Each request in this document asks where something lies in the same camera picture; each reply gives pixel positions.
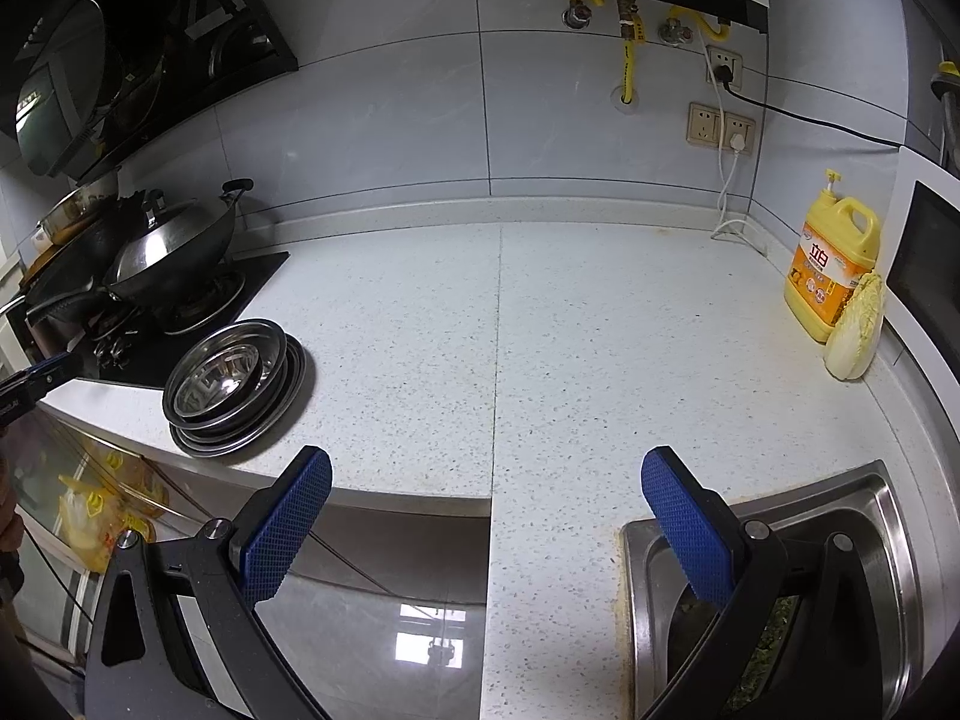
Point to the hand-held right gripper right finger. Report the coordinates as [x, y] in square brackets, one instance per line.
[686, 532]

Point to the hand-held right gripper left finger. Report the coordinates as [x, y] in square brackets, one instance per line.
[289, 532]

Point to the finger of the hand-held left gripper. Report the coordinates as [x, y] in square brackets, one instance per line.
[60, 369]

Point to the large labelled steel plate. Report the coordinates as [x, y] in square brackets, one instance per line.
[225, 451]

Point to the medium steel bowl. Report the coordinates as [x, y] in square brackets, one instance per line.
[253, 375]

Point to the large steel bowl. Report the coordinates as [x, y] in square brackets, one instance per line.
[273, 358]

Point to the black frying pan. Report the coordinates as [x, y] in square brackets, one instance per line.
[67, 277]

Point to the green leafy vegetables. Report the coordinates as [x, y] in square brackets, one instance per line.
[780, 615]

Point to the yellow oil bottle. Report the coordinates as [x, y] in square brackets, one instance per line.
[82, 532]

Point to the steel pan with food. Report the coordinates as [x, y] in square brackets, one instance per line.
[67, 214]

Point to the steel wok lid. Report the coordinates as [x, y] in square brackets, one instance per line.
[161, 240]

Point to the steel sink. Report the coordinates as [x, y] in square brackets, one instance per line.
[885, 540]

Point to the black gas stove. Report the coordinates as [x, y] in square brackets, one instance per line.
[255, 277]

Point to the black wok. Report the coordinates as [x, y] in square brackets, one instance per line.
[225, 229]

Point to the napa cabbage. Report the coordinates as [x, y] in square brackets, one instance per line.
[855, 330]

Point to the yellow detergent bottle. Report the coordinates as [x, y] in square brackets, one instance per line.
[825, 277]

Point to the black range hood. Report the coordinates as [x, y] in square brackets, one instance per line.
[112, 52]

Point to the white microwave oven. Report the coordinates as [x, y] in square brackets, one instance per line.
[930, 277]

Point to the beige double wall outlet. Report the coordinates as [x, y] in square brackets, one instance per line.
[705, 124]

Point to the white wall outlet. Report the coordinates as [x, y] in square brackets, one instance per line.
[726, 60]

